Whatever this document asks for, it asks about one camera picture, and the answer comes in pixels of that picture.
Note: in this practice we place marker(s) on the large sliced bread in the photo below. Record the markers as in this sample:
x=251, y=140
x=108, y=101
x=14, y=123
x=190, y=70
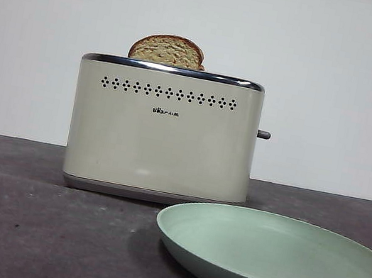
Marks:
x=167, y=51

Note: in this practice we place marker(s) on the pale green round plate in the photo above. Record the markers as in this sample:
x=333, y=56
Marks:
x=259, y=253

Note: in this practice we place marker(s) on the cream two-slot toaster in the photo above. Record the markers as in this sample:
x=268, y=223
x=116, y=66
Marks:
x=159, y=148

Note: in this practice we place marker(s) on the grey toaster lever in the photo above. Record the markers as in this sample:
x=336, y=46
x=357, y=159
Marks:
x=264, y=135

